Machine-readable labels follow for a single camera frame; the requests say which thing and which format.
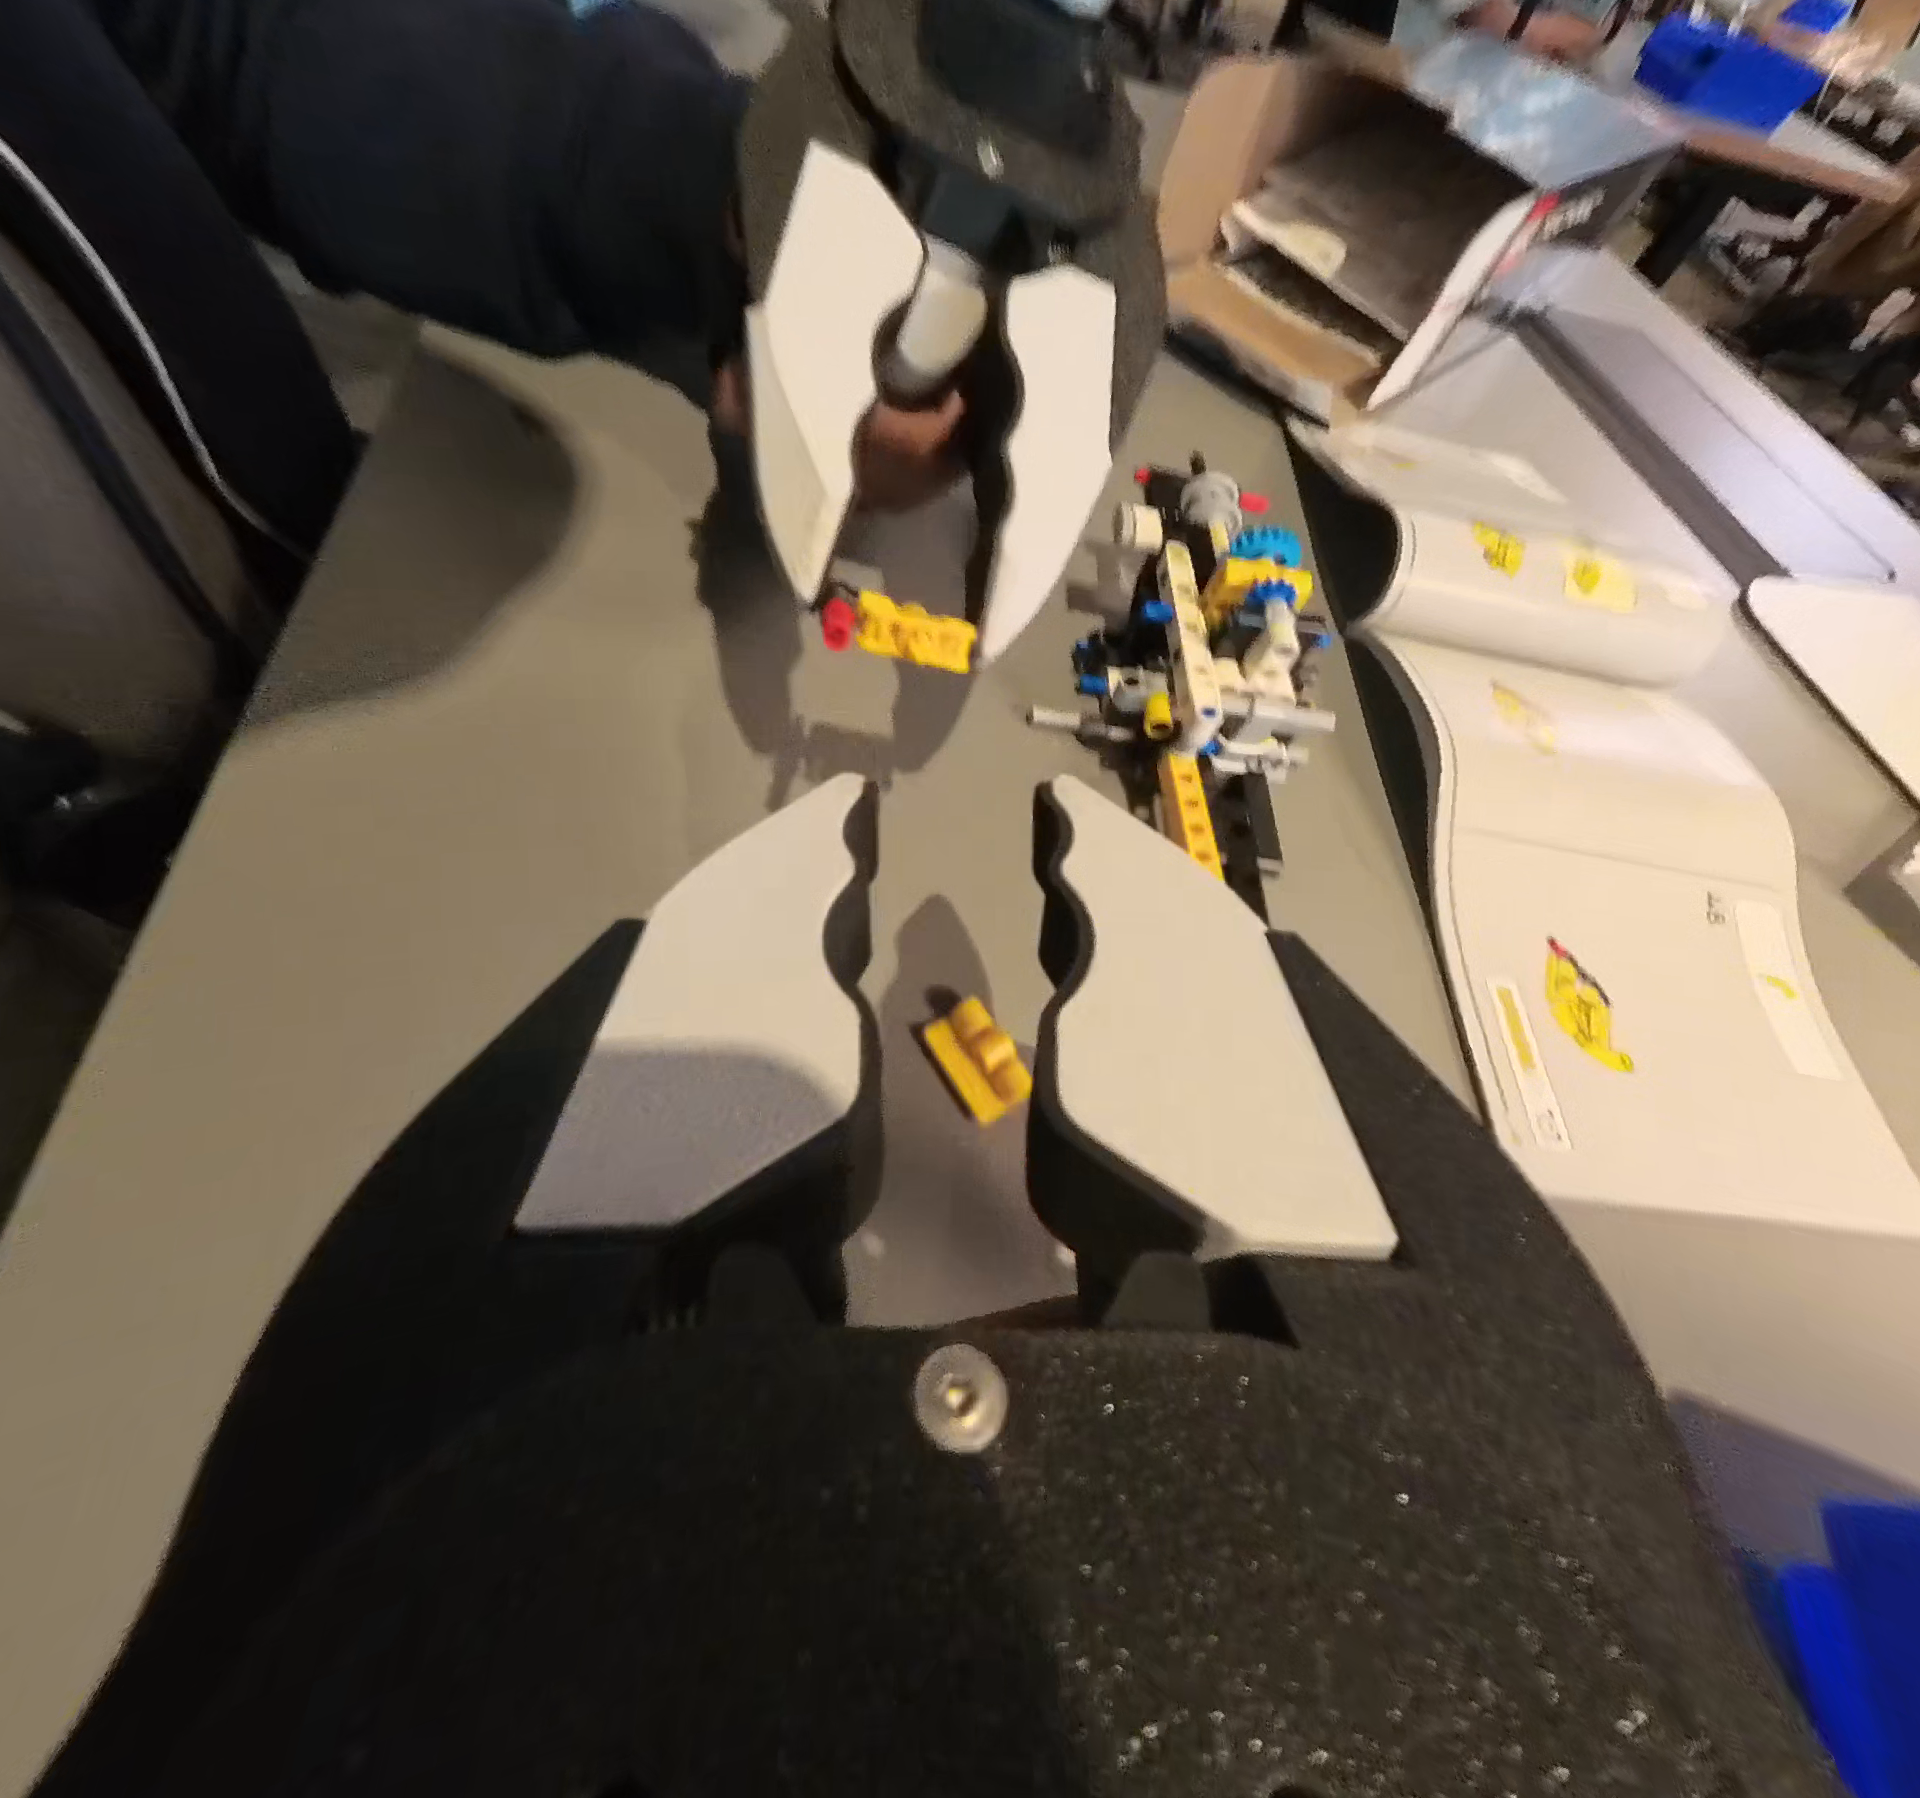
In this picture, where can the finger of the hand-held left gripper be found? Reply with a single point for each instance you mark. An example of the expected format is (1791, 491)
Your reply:
(1063, 447)
(810, 372)

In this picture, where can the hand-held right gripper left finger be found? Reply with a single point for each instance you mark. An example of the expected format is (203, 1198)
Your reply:
(706, 1047)

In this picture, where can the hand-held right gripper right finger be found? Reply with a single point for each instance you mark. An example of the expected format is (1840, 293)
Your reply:
(1199, 1077)

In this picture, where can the small yellow lego brick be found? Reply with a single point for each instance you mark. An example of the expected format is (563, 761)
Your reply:
(976, 1063)

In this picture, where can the yellow lego connector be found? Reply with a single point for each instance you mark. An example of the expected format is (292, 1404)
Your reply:
(915, 633)

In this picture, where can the lego technic vehicle model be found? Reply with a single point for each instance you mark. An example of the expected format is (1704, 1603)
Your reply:
(1199, 657)

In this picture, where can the red black lego pin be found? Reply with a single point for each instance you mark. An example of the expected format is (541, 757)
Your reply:
(835, 624)

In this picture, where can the lego instruction booklet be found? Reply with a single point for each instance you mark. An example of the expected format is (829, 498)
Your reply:
(1619, 853)

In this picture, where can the blue plastic parts bin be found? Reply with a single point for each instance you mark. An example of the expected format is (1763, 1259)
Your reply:
(1861, 1647)

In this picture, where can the person's left forearm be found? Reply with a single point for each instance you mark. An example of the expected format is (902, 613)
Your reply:
(374, 103)

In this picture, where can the lego set cardboard box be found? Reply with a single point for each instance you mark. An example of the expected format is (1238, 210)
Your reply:
(1560, 118)

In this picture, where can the person's left hand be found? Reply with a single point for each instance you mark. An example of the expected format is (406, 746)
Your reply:
(907, 454)

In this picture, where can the translucent printed plastic bag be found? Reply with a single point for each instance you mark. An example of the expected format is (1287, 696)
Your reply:
(1349, 223)

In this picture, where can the white desk lamp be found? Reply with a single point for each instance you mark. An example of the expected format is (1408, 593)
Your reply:
(1844, 674)

